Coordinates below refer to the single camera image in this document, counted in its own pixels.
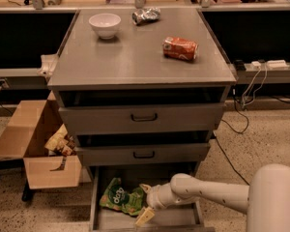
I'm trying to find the crumpled silver foil bag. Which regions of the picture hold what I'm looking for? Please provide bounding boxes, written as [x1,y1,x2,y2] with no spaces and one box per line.
[131,8,160,25]

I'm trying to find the white power strip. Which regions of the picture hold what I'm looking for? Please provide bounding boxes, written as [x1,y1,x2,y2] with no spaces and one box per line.
[251,60,289,70]

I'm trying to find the white paper on ledge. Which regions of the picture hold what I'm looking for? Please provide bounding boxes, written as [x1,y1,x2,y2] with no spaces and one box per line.
[37,54,59,78]

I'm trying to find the bottom grey drawer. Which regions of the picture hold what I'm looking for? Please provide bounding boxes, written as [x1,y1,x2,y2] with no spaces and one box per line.
[90,163,216,232]

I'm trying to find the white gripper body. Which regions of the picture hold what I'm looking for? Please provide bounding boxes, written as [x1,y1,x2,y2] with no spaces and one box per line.
[146,184,173,210]

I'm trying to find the open cardboard box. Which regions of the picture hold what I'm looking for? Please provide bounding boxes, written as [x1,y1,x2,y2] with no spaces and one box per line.
[0,93,82,189]

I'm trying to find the black floor cable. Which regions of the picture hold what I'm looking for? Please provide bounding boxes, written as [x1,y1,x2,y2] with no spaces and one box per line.
[213,90,290,186]

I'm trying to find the green rice chip bag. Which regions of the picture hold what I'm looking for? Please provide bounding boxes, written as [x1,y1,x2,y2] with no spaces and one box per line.
[100,178,144,217]

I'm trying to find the middle grey drawer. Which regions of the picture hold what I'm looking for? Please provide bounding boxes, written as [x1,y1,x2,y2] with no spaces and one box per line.
[76,143,210,166]

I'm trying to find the grey drawer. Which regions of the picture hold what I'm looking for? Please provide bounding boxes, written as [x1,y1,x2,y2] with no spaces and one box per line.
[76,143,210,166]
[90,163,216,232]
[59,103,224,135]

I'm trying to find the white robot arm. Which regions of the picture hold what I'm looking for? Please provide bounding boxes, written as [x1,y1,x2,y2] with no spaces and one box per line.
[135,163,290,232]

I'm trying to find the white bowl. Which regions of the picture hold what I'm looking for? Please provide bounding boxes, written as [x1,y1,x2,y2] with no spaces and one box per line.
[89,14,121,40]

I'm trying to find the orange soda can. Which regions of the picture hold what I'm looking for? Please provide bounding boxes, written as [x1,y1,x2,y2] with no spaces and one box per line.
[162,37,198,61]

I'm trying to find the top grey drawer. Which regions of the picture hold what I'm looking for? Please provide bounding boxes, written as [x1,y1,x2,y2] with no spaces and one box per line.
[59,103,224,135]

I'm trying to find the snack bags in box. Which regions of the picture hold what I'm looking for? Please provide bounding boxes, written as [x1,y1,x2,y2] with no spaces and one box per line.
[44,125,76,157]

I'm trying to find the grey drawer cabinet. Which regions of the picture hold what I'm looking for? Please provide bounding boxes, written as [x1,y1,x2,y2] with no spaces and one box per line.
[47,7,237,232]

